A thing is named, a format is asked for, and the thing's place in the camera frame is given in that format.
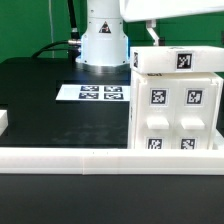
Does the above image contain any white cabinet body box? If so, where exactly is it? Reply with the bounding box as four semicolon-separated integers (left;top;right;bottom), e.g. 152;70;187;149
128;72;223;149

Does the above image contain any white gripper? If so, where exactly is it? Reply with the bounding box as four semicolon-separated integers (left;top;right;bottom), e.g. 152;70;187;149
119;0;224;46

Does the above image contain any white U-shaped boundary frame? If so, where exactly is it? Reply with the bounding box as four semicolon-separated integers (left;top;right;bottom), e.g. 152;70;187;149
0;110;224;176

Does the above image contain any white fiducial marker sheet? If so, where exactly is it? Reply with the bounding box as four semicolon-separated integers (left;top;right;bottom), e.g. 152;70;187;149
56;84;130;102

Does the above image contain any black thick cable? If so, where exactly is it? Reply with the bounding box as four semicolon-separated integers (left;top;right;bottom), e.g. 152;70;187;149
31;0;83;59

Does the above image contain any white cabinet door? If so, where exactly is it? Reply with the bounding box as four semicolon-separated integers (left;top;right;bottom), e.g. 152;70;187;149
135;84;174;150
174;81;216;150

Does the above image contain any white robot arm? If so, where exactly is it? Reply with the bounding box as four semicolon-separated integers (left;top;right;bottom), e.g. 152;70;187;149
77;0;224;73

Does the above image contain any white cabinet top block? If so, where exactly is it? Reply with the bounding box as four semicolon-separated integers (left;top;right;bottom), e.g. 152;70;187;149
130;46;224;74

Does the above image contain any thin white cable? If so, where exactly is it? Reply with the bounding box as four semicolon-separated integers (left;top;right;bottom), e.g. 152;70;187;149
48;0;55;59

